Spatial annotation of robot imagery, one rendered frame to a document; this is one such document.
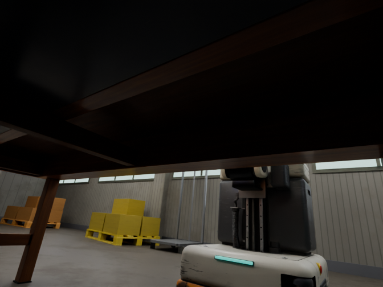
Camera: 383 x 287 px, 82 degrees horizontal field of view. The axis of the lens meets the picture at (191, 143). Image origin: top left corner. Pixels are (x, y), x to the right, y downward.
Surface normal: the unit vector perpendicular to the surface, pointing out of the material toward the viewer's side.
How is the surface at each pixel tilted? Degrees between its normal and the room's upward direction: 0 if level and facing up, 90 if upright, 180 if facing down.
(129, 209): 90
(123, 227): 90
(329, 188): 90
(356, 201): 90
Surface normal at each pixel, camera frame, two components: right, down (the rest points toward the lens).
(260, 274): -0.56, -0.33
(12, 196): 0.82, -0.13
